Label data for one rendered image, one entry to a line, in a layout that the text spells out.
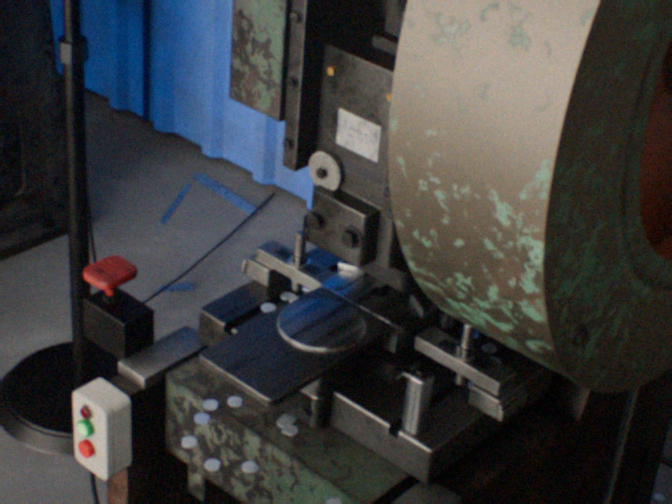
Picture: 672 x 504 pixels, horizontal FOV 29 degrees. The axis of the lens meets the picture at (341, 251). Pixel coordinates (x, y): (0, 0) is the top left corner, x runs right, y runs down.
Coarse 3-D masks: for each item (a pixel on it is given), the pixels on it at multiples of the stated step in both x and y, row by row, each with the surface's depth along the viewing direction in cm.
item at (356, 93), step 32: (352, 32) 172; (384, 32) 169; (352, 64) 167; (384, 64) 164; (352, 96) 169; (384, 96) 165; (320, 128) 175; (352, 128) 170; (384, 128) 167; (320, 160) 175; (352, 160) 173; (384, 160) 169; (320, 192) 175; (352, 192) 175; (320, 224) 175; (352, 224) 173; (384, 224) 173; (352, 256) 175; (384, 256) 175
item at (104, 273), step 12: (96, 264) 195; (108, 264) 195; (120, 264) 195; (132, 264) 195; (84, 276) 194; (96, 276) 192; (108, 276) 192; (120, 276) 193; (132, 276) 194; (108, 288) 192
